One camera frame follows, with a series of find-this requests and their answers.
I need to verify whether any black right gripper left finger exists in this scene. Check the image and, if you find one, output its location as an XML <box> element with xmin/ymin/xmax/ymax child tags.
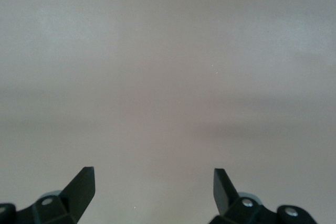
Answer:
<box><xmin>0</xmin><ymin>166</ymin><xmax>96</xmax><ymax>224</ymax></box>

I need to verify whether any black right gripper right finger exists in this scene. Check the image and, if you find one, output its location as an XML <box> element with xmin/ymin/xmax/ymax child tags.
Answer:
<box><xmin>208</xmin><ymin>168</ymin><xmax>317</xmax><ymax>224</ymax></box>

